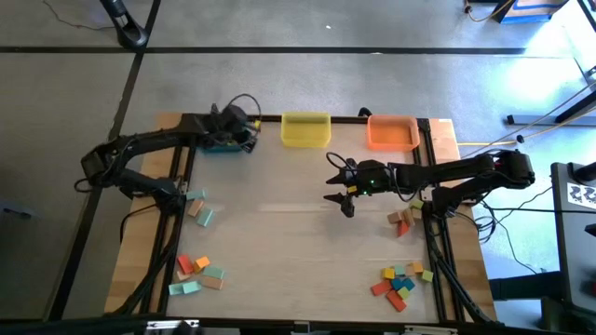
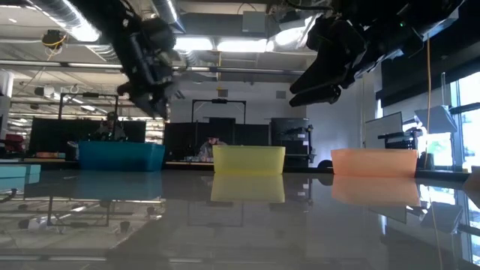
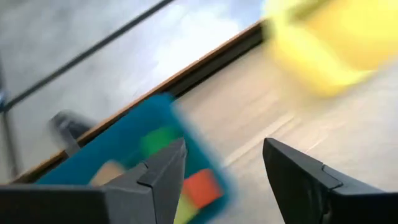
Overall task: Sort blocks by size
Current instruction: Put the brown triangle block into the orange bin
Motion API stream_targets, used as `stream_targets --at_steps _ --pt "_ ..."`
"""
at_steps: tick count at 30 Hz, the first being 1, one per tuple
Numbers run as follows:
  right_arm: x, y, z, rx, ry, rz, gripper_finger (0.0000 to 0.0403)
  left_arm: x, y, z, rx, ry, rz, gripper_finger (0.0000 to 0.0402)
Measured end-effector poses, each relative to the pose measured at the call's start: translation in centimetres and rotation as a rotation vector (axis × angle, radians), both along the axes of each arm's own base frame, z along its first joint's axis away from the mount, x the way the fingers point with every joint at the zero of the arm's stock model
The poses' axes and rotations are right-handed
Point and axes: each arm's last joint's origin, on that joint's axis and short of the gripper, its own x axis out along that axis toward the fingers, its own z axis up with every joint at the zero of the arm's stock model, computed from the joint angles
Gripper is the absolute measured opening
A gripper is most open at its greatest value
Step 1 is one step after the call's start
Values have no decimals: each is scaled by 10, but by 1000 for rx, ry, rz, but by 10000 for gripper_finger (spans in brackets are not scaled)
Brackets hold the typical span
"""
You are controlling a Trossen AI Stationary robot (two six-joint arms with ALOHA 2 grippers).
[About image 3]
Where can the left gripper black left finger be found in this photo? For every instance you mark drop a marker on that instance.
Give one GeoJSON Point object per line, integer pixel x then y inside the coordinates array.
{"type": "Point", "coordinates": [155, 193]}

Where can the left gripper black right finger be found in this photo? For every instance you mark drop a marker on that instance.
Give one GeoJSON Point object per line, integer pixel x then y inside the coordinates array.
{"type": "Point", "coordinates": [304, 193]}

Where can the lime small wooden cube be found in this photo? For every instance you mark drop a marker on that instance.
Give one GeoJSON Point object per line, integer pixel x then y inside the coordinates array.
{"type": "Point", "coordinates": [185, 211]}

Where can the red small wooden cube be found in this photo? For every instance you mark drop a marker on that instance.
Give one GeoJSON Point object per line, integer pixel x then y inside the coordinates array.
{"type": "Point", "coordinates": [202, 188]}

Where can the tan small wooden cube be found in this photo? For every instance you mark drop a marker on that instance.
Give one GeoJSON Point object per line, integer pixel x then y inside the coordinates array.
{"type": "Point", "coordinates": [107, 174]}

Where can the green small wooden cube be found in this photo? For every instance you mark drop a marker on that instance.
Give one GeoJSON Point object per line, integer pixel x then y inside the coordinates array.
{"type": "Point", "coordinates": [158, 140]}

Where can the blue plastic bin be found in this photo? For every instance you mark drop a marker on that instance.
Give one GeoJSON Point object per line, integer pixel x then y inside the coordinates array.
{"type": "Point", "coordinates": [130, 133]}

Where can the black table clamp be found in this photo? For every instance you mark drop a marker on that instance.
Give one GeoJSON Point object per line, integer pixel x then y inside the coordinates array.
{"type": "Point", "coordinates": [70, 127]}

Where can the yellow plastic bin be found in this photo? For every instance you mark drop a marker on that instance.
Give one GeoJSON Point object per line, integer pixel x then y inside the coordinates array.
{"type": "Point", "coordinates": [311, 62]}

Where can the black floor tape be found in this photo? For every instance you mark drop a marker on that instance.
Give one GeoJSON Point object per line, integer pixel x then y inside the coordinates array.
{"type": "Point", "coordinates": [87, 53]}

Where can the black aluminium table frame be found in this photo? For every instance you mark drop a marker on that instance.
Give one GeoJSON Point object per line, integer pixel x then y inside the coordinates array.
{"type": "Point", "coordinates": [217, 59]}

